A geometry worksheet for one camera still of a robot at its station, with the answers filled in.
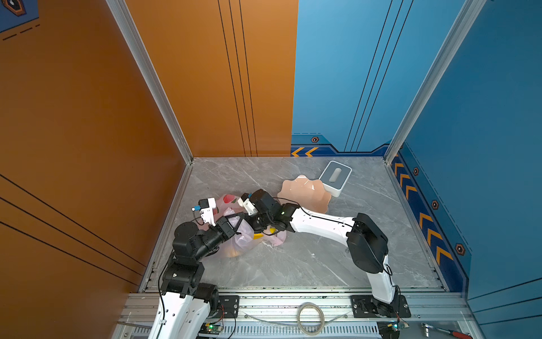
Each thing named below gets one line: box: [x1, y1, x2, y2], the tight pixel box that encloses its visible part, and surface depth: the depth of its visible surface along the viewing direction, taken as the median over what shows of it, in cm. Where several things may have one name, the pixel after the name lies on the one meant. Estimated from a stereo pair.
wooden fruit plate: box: [277, 174, 332, 214], surface depth 104 cm
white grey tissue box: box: [318, 160, 353, 198], surface depth 108 cm
